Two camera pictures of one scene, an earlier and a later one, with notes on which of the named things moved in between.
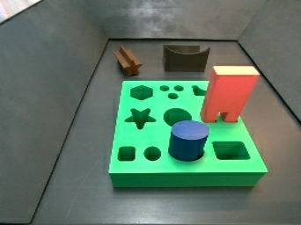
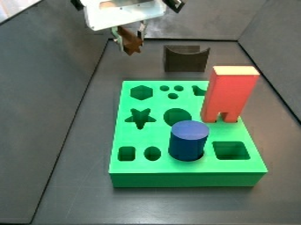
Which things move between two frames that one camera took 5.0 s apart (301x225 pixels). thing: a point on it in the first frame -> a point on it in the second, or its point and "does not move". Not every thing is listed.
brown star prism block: [127, 61] -> [130, 39]
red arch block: [231, 83] does not move
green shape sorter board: [154, 105] does not move
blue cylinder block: [187, 138] does not move
